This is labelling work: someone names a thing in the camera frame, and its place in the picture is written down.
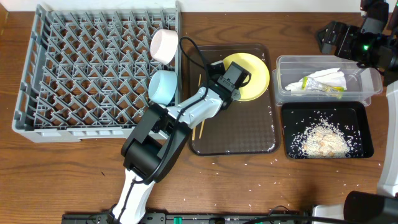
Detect yellow plate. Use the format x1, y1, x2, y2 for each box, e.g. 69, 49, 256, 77
223, 53, 270, 101

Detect wrapper and napkin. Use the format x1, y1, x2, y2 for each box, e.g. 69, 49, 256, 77
285, 68, 347, 96

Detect light blue bowl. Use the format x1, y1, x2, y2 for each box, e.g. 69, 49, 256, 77
148, 70, 177, 105

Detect white pink bowl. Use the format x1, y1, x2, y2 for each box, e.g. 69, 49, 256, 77
150, 29, 178, 65

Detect rice and food scraps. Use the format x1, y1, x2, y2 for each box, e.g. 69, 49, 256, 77
287, 118, 363, 159

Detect wooden chopstick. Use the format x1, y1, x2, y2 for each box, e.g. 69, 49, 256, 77
199, 120, 205, 139
192, 74, 201, 141

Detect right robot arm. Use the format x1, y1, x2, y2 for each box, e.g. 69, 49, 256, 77
309, 0, 397, 223

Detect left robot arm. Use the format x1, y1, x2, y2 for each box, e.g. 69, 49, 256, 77
107, 62, 251, 223

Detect black waste tray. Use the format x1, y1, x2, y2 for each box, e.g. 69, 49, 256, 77
281, 101, 374, 158

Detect grey dishwasher rack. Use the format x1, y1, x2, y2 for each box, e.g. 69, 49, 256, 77
12, 3, 182, 142

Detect dark brown serving tray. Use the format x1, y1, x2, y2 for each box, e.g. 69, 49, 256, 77
188, 44, 281, 156

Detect clear plastic bin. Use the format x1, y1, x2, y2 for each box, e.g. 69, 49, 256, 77
272, 55, 382, 106

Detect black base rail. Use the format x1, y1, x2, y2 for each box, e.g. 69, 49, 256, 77
61, 211, 374, 224

